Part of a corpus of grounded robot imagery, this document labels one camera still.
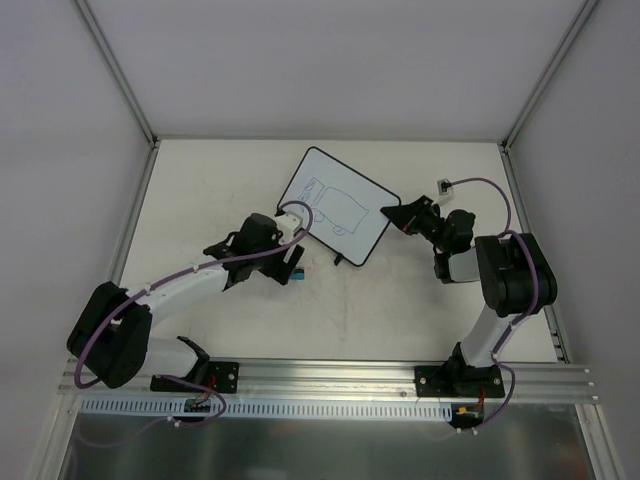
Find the white whiteboard black frame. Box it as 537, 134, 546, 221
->
278, 146, 401, 267

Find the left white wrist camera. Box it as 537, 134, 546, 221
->
274, 212, 303, 246

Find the aluminium mounting rail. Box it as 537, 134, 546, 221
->
58, 353, 600, 403

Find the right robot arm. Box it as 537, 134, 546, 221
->
381, 196, 558, 399

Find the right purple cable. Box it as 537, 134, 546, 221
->
444, 177, 544, 436

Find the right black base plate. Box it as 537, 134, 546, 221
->
414, 362, 505, 399

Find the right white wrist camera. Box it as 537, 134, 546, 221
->
434, 179, 455, 205

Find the aluminium frame post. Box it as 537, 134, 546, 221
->
500, 0, 600, 153
72, 0, 158, 147

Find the right aluminium frame post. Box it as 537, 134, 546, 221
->
500, 0, 600, 153

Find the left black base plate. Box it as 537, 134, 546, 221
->
150, 360, 240, 394

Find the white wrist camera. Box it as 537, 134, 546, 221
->
434, 179, 455, 205
274, 212, 303, 246

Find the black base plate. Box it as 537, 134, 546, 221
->
150, 360, 240, 394
414, 362, 505, 399

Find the blue black whiteboard eraser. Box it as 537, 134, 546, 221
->
289, 267, 306, 281

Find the white slotted cable duct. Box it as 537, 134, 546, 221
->
80, 396, 453, 423

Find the left aluminium frame post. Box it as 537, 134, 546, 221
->
72, 0, 158, 147

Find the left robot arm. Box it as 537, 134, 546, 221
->
66, 212, 306, 391

